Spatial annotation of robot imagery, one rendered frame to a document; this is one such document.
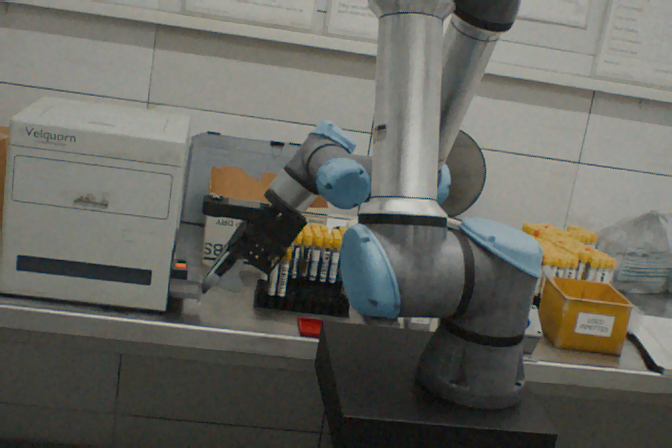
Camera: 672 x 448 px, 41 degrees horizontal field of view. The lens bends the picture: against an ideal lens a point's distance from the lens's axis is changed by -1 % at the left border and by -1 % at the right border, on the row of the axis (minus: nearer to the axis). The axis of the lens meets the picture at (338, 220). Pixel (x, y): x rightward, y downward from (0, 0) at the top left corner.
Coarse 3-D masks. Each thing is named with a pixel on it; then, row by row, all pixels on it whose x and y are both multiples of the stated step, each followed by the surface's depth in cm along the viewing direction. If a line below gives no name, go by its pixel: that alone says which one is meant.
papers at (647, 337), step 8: (648, 320) 188; (656, 320) 189; (664, 320) 190; (640, 328) 182; (648, 328) 182; (656, 328) 183; (664, 328) 184; (640, 336) 177; (648, 336) 177; (656, 336) 178; (664, 336) 179; (640, 344) 176; (648, 344) 173; (656, 344) 173; (664, 344) 174; (648, 352) 170; (656, 352) 169; (664, 352) 169; (656, 360) 164; (664, 360) 165; (664, 368) 162
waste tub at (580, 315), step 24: (552, 288) 172; (576, 288) 178; (600, 288) 178; (552, 312) 170; (576, 312) 165; (600, 312) 166; (624, 312) 166; (552, 336) 169; (576, 336) 166; (600, 336) 167; (624, 336) 167
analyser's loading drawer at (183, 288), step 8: (200, 272) 158; (176, 280) 158; (184, 280) 159; (192, 280) 159; (200, 280) 154; (176, 288) 154; (184, 288) 155; (192, 288) 155; (200, 288) 153; (176, 296) 153; (184, 296) 154; (192, 296) 154; (200, 296) 154
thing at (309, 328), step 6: (300, 318) 159; (306, 318) 159; (300, 324) 156; (306, 324) 158; (312, 324) 159; (318, 324) 159; (300, 330) 154; (306, 330) 155; (312, 330) 156; (318, 330) 156; (306, 336) 153; (312, 336) 153; (318, 336) 153
